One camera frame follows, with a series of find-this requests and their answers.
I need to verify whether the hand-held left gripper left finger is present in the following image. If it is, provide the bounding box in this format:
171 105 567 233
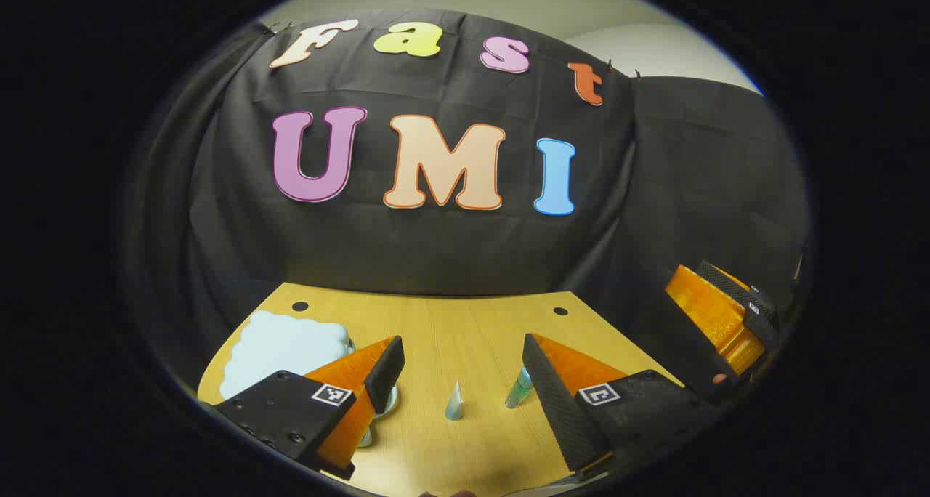
209 335 406 481

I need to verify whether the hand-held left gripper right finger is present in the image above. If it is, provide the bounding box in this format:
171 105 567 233
522 333 721 479

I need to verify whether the green cream tube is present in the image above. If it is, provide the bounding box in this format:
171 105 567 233
505 366 535 411

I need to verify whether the light blue cloud-shaped suitcase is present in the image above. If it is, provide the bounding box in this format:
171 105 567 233
218 310 400 448

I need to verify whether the black backdrop cloth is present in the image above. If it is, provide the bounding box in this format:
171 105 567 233
127 7 811 411

